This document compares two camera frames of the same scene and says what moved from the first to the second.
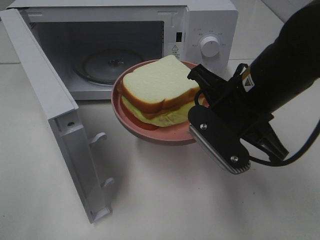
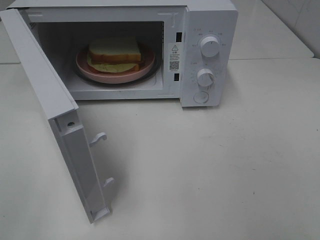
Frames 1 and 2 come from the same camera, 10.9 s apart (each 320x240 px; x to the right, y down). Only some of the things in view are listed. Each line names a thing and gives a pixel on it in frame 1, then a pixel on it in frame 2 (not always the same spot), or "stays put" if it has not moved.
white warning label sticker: x=174 y=49 stays put
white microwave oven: x=88 y=40 stays put
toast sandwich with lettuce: x=159 y=93 to x=114 y=54
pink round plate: x=177 y=134 to x=83 y=68
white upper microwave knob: x=210 y=47 stays put
